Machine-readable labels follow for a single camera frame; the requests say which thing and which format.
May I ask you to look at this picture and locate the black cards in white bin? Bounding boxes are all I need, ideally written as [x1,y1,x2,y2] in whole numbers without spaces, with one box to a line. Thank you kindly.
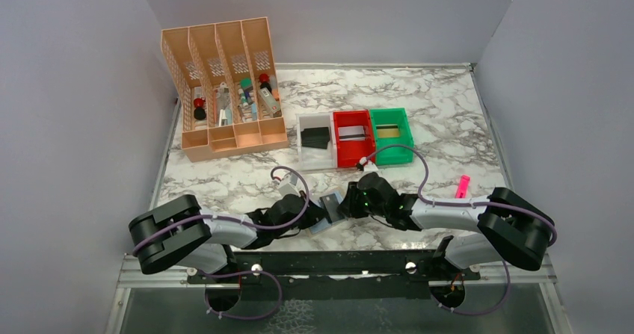
[300,127,330,149]

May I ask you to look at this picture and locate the green plastic bin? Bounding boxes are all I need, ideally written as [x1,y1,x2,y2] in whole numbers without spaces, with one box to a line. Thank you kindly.
[369,108,414,166]

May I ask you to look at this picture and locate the gold card in green bin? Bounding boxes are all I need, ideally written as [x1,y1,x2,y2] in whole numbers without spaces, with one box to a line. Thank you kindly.
[376,124,401,139]

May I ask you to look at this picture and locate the purple cable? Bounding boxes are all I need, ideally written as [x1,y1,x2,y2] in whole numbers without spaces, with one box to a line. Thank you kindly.
[354,144,558,318]
[130,166,311,321]

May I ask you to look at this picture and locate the red black small bottle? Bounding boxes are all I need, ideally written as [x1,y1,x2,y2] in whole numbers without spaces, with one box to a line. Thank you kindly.
[258,72,272,92]

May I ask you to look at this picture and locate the red plastic bin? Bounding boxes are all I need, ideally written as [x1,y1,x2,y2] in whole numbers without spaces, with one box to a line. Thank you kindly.
[333,110,376,168]

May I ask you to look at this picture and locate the silver card in red bin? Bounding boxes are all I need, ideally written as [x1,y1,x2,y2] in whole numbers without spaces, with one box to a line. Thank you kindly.
[338,126,366,141]

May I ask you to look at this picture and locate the beige card holder wallet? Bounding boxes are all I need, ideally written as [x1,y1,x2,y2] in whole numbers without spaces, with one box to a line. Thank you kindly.
[307,187,347,236]

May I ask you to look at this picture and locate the green capped tube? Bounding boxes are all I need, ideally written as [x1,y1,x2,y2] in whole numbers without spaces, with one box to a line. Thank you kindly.
[237,78,258,122]

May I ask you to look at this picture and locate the white plastic bin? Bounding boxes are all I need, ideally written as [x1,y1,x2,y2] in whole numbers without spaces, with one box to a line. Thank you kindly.
[296,112,337,170]

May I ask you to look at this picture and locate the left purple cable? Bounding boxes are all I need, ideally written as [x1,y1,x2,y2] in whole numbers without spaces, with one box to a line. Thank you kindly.
[130,166,311,321]

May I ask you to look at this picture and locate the pink marker pen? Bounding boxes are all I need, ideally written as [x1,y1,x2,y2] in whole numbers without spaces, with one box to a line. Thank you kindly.
[455,175,471,199]

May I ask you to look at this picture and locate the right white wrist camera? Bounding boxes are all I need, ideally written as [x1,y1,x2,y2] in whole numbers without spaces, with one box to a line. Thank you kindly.
[355,157,380,174]

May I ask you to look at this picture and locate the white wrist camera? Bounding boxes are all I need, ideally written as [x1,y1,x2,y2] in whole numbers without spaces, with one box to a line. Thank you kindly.
[355,157,380,174]
[271,172,307,197]

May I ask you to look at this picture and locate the silver items in organizer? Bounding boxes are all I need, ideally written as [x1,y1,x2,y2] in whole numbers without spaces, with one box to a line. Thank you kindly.
[214,82,233,127]

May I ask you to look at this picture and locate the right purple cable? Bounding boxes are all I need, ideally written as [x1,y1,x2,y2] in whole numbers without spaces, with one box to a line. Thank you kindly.
[354,144,558,318]

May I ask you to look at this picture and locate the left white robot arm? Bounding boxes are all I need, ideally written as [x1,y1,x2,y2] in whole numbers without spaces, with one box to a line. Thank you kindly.
[128,194,327,282]

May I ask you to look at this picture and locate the white box in organizer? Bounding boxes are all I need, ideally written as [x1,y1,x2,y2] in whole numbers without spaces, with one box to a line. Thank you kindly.
[258,87,282,118]

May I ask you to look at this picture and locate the peach desk file organizer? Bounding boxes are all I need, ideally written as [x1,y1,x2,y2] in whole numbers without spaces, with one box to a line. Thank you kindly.
[161,17,289,162]

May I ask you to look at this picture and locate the black metal base rail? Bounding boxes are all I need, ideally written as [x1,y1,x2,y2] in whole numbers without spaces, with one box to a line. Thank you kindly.
[187,250,480,300]

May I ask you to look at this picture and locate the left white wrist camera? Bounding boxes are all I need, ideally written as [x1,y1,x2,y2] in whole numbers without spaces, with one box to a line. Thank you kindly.
[271,172,307,197]

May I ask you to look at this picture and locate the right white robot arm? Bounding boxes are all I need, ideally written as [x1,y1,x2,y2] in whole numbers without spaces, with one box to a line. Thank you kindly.
[337,173,557,279]

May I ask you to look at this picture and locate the red capped black bottle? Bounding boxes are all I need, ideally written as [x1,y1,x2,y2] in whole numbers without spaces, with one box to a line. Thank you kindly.
[193,97,206,121]

